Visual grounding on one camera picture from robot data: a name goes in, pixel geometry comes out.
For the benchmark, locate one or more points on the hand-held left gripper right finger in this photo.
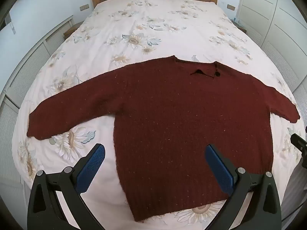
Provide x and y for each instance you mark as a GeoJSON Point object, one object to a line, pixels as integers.
{"type": "Point", "coordinates": [219, 167]}

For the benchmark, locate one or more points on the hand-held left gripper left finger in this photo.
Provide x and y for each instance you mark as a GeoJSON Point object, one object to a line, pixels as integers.
{"type": "Point", "coordinates": [92, 165]}

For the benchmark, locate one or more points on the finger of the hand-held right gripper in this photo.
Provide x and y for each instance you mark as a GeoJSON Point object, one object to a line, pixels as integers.
{"type": "Point", "coordinates": [304, 163]}
{"type": "Point", "coordinates": [301, 143]}

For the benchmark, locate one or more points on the dark red knit sweater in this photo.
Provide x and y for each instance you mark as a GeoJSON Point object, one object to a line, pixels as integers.
{"type": "Point", "coordinates": [179, 124]}

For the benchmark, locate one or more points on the white louvered cabinet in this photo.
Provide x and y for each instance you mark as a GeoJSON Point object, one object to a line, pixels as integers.
{"type": "Point", "coordinates": [28, 60]}

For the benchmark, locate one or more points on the wooden nightstand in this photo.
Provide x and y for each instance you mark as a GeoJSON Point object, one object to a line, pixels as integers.
{"type": "Point", "coordinates": [241, 27]}
{"type": "Point", "coordinates": [72, 30]}

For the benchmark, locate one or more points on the white wardrobe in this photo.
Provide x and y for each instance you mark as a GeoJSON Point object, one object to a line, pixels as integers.
{"type": "Point", "coordinates": [263, 4]}

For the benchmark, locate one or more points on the bed with floral cover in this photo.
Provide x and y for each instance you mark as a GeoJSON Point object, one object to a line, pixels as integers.
{"type": "Point", "coordinates": [156, 28]}

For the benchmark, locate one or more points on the wall outlet plate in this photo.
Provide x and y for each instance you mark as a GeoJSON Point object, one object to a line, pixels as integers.
{"type": "Point", "coordinates": [230, 7]}
{"type": "Point", "coordinates": [84, 7]}

